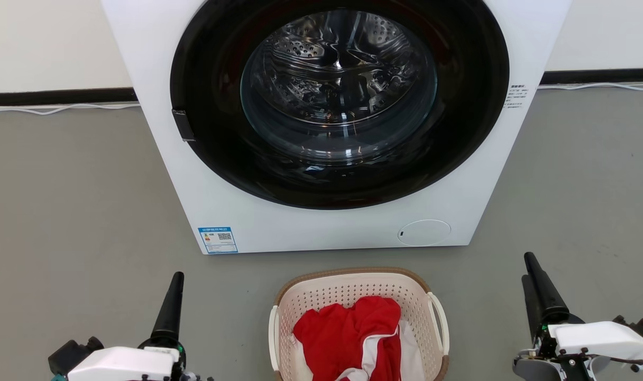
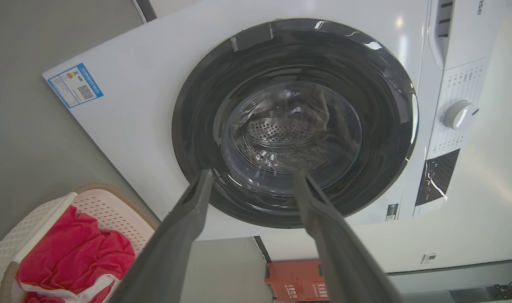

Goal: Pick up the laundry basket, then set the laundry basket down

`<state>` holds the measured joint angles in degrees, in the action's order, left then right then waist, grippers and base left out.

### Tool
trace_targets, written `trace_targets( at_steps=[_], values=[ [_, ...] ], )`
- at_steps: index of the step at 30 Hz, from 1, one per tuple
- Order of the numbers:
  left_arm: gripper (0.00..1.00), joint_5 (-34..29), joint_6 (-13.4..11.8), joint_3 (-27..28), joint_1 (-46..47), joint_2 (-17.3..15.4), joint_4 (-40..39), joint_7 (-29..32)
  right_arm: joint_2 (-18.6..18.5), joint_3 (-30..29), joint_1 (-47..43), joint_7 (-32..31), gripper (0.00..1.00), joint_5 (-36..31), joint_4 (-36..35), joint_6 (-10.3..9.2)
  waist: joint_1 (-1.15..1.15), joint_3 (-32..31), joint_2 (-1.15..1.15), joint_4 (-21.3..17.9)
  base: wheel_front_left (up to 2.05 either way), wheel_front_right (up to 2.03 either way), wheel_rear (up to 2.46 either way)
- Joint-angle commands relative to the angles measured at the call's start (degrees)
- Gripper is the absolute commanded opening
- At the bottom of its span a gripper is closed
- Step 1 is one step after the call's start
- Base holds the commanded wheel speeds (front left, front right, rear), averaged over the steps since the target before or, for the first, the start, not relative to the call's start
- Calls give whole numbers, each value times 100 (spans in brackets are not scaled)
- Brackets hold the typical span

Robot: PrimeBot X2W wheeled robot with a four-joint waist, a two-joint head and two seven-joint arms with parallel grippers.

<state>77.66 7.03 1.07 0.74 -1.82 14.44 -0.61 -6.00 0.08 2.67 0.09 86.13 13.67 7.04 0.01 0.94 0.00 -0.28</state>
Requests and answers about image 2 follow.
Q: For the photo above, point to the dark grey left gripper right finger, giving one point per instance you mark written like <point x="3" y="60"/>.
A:
<point x="344" y="256"/>

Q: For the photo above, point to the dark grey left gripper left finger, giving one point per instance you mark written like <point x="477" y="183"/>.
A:
<point x="167" y="252"/>

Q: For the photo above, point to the white laundry basket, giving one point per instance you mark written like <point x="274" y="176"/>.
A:
<point x="113" y="210"/>

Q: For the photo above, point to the orange box with print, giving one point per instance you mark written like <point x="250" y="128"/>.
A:
<point x="296" y="280"/>

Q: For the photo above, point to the red garment with white trim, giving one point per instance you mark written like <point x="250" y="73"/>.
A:
<point x="75" y="256"/>

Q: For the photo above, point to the white front-load washing machine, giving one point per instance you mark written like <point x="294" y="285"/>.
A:
<point x="138" y="126"/>

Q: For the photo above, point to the black round washing machine door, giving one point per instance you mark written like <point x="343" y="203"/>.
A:
<point x="365" y="105"/>

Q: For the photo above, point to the white washing machine dial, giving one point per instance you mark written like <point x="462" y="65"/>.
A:
<point x="459" y="114"/>

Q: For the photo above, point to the blue energy label sticker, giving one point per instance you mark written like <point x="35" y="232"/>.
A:
<point x="75" y="85"/>

